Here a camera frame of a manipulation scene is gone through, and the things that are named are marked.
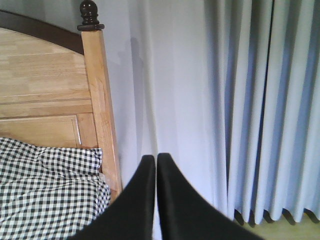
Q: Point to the white sheer curtain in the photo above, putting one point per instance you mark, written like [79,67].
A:
[158,59]

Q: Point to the grey pleated curtain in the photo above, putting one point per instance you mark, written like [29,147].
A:
[264,78]

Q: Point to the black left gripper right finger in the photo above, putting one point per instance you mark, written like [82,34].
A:
[184,214]

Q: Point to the checkered pillow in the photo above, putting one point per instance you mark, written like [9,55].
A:
[49,193]

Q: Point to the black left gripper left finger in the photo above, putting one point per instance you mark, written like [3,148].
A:
[130,216]

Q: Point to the wooden bed frame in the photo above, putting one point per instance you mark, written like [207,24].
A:
[54,87]

